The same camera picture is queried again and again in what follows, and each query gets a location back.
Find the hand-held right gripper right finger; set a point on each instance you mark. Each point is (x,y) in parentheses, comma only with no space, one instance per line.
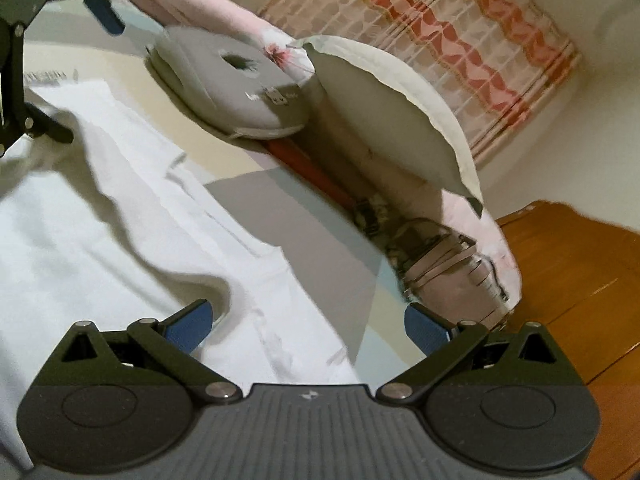
(425,331)

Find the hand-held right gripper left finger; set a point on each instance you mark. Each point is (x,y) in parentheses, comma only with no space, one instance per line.
(190,329)

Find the white printed sweatshirt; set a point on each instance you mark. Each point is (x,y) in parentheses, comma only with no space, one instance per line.
(100,240)

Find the pink handbag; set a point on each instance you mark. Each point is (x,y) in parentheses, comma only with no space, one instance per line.
(450,280)

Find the pink floral quilt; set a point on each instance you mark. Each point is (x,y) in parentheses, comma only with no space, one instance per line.
(200,0)

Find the grey round cushion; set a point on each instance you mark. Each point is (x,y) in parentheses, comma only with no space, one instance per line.
(210,85)

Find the wooden headboard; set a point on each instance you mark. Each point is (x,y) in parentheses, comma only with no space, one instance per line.
(575,285)

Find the red cloth item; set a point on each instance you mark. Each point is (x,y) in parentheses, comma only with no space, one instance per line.
(305,165)

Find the pastel checked pillow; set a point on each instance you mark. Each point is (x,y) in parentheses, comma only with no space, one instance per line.
(390,120)

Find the patterned curtain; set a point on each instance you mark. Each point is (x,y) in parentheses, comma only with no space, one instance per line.
(450,35)

